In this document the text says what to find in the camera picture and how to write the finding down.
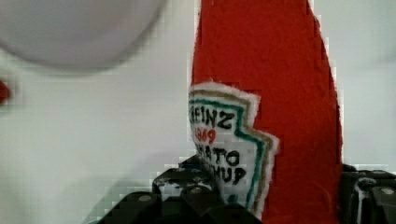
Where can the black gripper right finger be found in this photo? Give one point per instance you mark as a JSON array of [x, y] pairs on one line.
[[367, 197]]

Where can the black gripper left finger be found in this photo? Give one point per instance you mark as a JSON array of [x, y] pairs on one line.
[[183, 195]]

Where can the red plush ketchup bottle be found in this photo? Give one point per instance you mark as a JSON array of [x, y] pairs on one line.
[[264, 112]]

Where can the grey round plate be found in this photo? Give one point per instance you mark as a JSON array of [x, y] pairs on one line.
[[73, 33]]

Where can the small red toy tomato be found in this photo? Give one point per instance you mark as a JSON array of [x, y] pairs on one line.
[[4, 92]]

